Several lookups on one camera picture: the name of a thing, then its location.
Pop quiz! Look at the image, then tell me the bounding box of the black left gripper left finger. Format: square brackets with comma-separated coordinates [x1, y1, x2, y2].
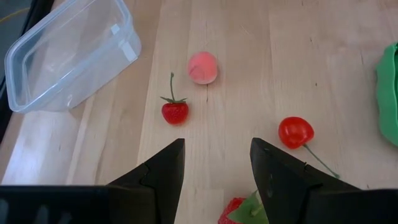
[107, 138, 187, 224]

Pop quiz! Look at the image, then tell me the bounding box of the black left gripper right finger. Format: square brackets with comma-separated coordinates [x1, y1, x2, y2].
[249, 137, 361, 224]

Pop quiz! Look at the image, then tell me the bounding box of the red toy cherry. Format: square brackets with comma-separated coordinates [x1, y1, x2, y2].
[277, 116, 341, 180]

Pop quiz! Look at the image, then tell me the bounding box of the toy strawberry with broad leaf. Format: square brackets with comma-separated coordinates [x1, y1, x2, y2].
[217, 190, 270, 224]

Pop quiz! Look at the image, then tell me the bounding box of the toy strawberry with long stem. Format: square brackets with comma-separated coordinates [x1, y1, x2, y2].
[159, 72, 190, 126]

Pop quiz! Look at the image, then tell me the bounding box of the green toy vegetable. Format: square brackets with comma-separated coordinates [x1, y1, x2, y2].
[375, 42, 398, 147]

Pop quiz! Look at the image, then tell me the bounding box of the clear plastic tupperware container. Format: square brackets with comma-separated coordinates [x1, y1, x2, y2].
[4, 0, 142, 114]

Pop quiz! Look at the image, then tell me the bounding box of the pink toy peach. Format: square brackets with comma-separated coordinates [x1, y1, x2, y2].
[187, 51, 218, 85]

